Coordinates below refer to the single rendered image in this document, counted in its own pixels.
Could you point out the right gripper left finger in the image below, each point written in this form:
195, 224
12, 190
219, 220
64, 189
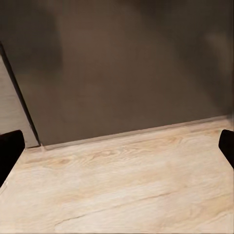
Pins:
11, 146

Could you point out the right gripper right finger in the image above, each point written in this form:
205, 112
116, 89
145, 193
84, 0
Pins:
226, 145

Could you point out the dishwasher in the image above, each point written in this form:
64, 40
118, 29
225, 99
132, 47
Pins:
14, 114

